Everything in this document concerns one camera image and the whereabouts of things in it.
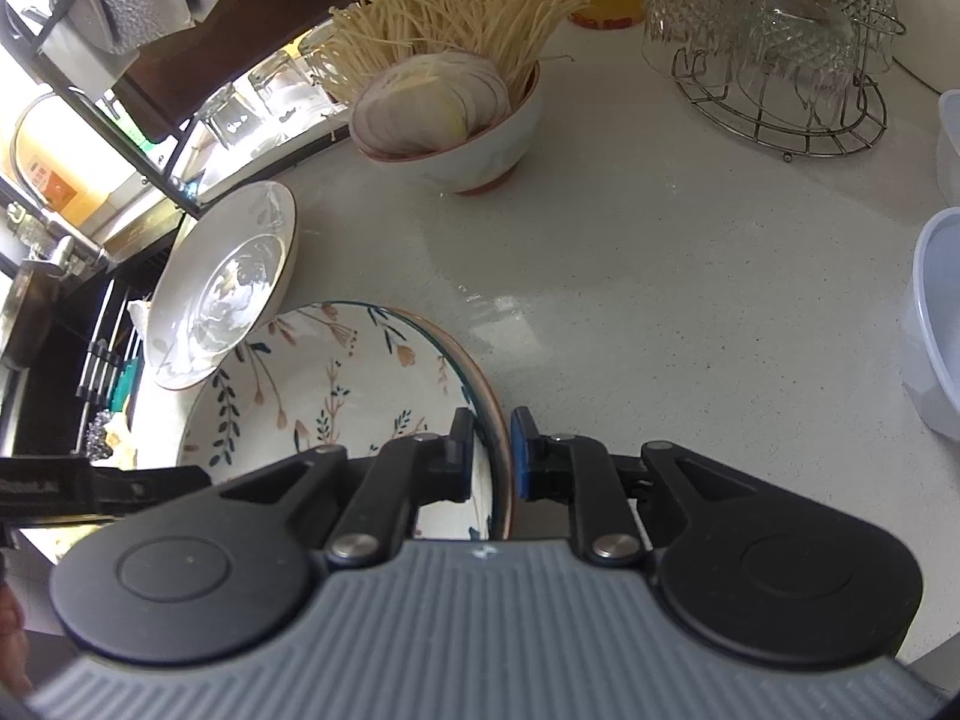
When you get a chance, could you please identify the yellow oil jug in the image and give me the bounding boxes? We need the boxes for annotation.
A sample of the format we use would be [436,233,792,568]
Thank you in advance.
[10,92,115,227]

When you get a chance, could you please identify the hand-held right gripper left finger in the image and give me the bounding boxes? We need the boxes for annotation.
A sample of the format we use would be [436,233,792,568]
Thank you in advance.
[217,406,481,563]

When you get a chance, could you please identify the steel wool scrubber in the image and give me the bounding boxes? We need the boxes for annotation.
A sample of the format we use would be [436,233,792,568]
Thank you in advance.
[85,411,115,460]

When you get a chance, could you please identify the person's left hand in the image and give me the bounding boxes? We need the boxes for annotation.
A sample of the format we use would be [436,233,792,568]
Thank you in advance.
[0,592,35,695]

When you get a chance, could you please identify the set of cut glass cups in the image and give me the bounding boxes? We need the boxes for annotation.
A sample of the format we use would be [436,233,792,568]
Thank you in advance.
[642,0,899,115]

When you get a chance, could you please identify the dark wooden cutting board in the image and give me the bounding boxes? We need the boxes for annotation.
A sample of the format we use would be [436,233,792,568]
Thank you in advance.
[120,0,391,143]

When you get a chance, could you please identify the bluish white plastic bowl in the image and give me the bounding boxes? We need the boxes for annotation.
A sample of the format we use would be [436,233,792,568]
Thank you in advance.
[900,208,960,443]

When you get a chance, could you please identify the sliced onion rounds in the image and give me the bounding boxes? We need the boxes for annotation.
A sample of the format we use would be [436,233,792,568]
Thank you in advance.
[352,51,512,160]

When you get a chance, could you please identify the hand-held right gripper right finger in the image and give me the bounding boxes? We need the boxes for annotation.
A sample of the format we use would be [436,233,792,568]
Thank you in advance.
[510,406,755,567]

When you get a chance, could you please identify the clear drinking glass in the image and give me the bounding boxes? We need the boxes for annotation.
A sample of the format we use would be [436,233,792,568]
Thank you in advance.
[247,52,320,125]
[196,84,250,152]

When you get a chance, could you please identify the floral pattern plate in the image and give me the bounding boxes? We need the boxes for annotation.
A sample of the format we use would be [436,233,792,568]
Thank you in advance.
[176,301,496,541]

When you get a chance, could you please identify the white ceramic bowl brown foot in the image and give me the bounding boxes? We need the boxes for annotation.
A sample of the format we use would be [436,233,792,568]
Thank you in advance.
[350,60,545,194]

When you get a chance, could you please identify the black metal rack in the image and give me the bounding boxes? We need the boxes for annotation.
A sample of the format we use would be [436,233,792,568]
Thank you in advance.
[0,0,212,220]

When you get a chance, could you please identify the wire cup rack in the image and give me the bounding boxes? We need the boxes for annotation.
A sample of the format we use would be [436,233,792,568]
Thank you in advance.
[670,11,906,164]

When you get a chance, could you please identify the brown rim plate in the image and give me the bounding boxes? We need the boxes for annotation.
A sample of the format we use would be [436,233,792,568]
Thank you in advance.
[405,309,520,541]

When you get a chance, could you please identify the white plate gold rim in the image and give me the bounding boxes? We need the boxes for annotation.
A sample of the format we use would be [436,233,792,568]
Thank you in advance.
[144,181,299,391]

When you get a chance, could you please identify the chrome tap fitting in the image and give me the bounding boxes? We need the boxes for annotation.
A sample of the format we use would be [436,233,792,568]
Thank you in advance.
[6,202,107,280]

